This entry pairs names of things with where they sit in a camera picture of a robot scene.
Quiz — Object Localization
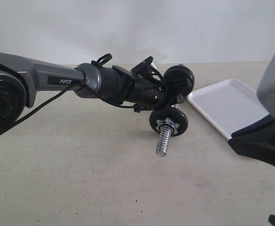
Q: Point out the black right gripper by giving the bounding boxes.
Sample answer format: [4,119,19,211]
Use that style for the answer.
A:
[228,115,275,226]

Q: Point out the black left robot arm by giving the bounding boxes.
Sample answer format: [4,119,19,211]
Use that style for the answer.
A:
[0,52,195,132]

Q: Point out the black plate bar end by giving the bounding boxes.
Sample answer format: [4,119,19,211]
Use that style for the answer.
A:
[164,65,195,96]

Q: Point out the chrome spin-lock collar nut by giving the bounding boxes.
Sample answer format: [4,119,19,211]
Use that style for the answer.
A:
[155,118,179,136]

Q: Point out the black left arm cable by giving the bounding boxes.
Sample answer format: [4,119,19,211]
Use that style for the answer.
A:
[0,53,169,143]

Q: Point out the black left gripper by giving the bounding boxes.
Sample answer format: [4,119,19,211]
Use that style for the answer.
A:
[128,77,194,112]

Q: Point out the black weight plate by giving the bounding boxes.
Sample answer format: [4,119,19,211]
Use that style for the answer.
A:
[164,65,195,82]

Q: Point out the white rectangular tray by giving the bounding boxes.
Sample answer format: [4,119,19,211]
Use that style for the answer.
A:
[187,79,268,140]

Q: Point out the chrome dumbbell bar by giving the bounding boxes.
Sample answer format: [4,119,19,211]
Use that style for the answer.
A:
[155,94,184,157]

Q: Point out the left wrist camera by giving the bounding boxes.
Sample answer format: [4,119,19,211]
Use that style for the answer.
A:
[130,56,157,76]

